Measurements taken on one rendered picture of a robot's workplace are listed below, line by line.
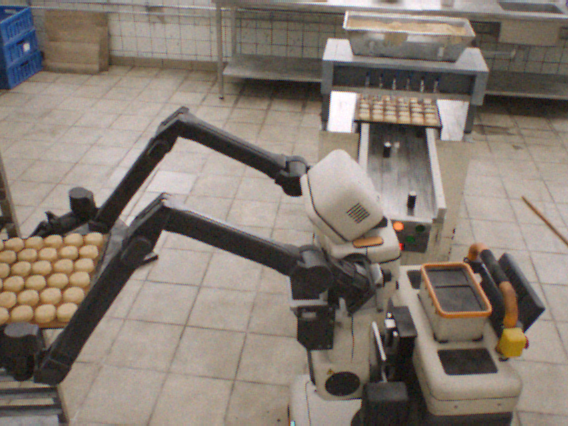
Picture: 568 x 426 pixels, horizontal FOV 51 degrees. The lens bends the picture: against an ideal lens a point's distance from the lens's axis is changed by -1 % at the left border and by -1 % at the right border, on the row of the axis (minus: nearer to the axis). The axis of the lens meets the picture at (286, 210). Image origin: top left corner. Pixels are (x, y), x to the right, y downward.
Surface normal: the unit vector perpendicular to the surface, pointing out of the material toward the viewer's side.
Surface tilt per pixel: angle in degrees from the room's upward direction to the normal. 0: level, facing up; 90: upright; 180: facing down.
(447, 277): 1
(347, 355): 90
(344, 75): 90
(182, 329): 0
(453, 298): 1
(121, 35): 90
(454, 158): 90
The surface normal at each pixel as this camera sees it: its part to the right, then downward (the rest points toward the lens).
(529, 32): -0.12, 0.55
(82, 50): -0.10, 0.15
